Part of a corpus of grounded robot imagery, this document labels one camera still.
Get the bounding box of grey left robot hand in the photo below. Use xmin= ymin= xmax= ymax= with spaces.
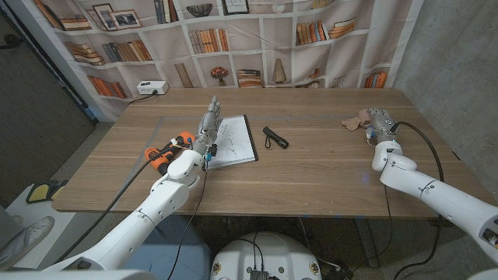
xmin=193 ymin=96 xmax=223 ymax=156

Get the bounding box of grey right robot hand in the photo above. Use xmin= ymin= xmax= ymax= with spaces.
xmin=365 ymin=107 xmax=398 ymax=144

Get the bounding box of beige nylon stocking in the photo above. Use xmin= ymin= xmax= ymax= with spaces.
xmin=341 ymin=108 xmax=373 ymax=132

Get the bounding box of black flashlight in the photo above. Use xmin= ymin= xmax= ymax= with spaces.
xmin=262 ymin=125 xmax=290 ymax=150

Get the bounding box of orange black power drill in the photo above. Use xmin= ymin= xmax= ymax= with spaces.
xmin=144 ymin=131 xmax=196 ymax=176

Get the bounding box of white power strip box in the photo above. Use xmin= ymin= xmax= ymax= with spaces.
xmin=136 ymin=80 xmax=170 ymax=96

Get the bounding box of printed bookshelf backdrop cloth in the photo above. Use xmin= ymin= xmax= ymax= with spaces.
xmin=5 ymin=0 xmax=425 ymax=121

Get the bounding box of grey table leg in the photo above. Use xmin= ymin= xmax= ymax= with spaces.
xmin=353 ymin=217 xmax=381 ymax=269

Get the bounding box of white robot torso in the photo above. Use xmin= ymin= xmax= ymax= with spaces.
xmin=209 ymin=232 xmax=323 ymax=280

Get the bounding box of black power adapter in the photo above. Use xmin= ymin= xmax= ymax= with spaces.
xmin=322 ymin=262 xmax=355 ymax=280

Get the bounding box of yellow black foot pedal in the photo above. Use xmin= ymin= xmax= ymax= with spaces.
xmin=50 ymin=179 xmax=69 ymax=201
xmin=25 ymin=179 xmax=52 ymax=205

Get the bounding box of white sneaker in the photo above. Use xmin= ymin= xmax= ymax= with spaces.
xmin=0 ymin=215 xmax=56 ymax=269

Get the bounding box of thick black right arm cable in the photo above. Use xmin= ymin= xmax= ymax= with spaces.
xmin=392 ymin=121 xmax=444 ymax=280

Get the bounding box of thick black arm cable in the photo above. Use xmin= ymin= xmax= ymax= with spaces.
xmin=54 ymin=145 xmax=184 ymax=265
xmin=392 ymin=121 xmax=444 ymax=280

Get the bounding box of black power strip cable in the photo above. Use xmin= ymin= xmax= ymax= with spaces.
xmin=128 ymin=89 xmax=159 ymax=105

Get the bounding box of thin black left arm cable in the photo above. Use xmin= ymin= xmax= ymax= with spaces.
xmin=167 ymin=159 xmax=209 ymax=280

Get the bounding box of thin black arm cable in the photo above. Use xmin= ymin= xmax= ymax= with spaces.
xmin=167 ymin=159 xmax=209 ymax=280
xmin=349 ymin=184 xmax=395 ymax=273

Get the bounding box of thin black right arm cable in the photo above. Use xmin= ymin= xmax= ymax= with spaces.
xmin=349 ymin=184 xmax=395 ymax=273

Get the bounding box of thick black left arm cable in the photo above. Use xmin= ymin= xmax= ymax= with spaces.
xmin=54 ymin=145 xmax=184 ymax=265

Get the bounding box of thin black torso cable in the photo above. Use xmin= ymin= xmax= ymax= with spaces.
xmin=233 ymin=232 xmax=265 ymax=271

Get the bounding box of dark perforated wall panel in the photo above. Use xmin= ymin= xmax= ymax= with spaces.
xmin=0 ymin=7 xmax=98 ymax=207

